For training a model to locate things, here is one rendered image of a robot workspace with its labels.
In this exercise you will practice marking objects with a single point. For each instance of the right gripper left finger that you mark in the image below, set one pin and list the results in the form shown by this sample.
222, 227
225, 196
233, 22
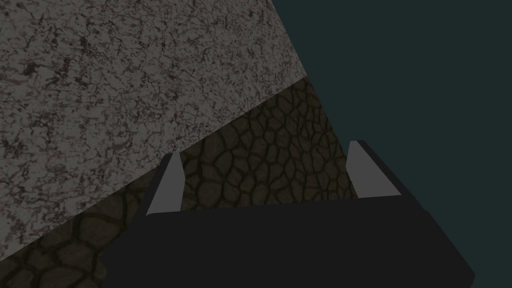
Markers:
170, 188

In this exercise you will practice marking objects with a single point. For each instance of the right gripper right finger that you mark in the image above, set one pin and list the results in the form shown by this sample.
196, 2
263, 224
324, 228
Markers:
370, 176

